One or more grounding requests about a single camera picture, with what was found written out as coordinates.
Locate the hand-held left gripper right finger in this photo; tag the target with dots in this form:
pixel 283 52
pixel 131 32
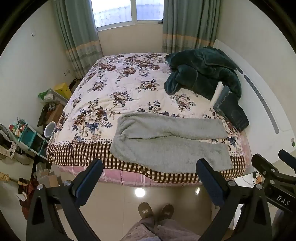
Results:
pixel 208 180

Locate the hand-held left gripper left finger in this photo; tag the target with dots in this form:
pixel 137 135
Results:
pixel 89 178

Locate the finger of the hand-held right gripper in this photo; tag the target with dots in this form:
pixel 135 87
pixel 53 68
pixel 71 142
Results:
pixel 263 164
pixel 288 157

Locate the grey fleece pants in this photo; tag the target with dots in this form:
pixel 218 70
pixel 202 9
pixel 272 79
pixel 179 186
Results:
pixel 161 150

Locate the cardboard box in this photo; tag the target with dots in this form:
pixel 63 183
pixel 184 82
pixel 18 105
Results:
pixel 49 179

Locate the pink plaid bed sheet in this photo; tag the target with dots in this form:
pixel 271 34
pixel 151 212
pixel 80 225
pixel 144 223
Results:
pixel 129 179

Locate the brown slipper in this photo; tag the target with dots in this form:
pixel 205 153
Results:
pixel 145 209
pixel 166 212

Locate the folded dark jeans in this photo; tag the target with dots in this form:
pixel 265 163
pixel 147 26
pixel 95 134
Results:
pixel 235 113

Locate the white plastic bucket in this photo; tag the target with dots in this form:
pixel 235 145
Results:
pixel 49 129

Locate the red cloth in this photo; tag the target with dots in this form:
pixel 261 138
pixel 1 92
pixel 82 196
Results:
pixel 27 197

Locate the brown wooden cabinet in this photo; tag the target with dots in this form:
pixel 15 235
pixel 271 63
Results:
pixel 54 113

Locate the person's left leg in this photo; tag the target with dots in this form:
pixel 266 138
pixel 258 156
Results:
pixel 141 230

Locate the teal shelf rack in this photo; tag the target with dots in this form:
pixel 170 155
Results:
pixel 27 136

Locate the folded white cloth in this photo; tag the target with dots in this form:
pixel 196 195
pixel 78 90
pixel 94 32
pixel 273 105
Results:
pixel 217 95

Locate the floor fan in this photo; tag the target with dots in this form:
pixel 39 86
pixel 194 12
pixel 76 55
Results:
pixel 5 143

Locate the yellow box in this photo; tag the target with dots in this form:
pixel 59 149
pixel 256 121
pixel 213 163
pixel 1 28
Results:
pixel 63 90

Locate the green and white package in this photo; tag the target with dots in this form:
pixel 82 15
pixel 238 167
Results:
pixel 47 95

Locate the white bed headboard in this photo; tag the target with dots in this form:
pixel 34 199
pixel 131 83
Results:
pixel 254 69

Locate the floral checked-border blanket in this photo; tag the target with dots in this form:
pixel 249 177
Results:
pixel 111 76

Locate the dark green plush robe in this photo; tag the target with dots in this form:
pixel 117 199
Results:
pixel 208 69

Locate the green striped curtain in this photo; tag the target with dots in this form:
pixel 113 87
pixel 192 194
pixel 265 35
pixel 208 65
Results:
pixel 78 34
pixel 187 25

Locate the window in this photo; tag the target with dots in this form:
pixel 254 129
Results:
pixel 115 11

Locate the wall socket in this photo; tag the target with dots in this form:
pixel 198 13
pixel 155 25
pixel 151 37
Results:
pixel 66 72

